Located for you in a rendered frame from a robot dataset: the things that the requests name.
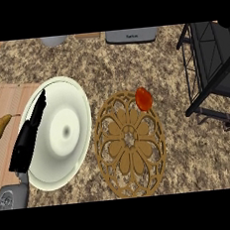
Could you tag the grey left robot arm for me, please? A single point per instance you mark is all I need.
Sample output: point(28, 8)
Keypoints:
point(12, 196)

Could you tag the tan openwork round placemat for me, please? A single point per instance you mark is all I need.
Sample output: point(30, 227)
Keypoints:
point(129, 143)

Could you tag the orange red cupcake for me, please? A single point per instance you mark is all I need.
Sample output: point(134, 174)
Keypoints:
point(143, 98)

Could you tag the white round plate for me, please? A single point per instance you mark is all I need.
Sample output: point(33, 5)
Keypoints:
point(64, 132)

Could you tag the grey flat appliance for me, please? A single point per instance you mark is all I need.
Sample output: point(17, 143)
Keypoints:
point(131, 35)

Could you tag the tan wooden strip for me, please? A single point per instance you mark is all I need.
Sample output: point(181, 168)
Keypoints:
point(87, 35)

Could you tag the pale grey round container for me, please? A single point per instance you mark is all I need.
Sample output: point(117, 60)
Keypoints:
point(54, 40)

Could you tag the pale wooden cutting board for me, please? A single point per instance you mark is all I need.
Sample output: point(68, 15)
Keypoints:
point(6, 117)

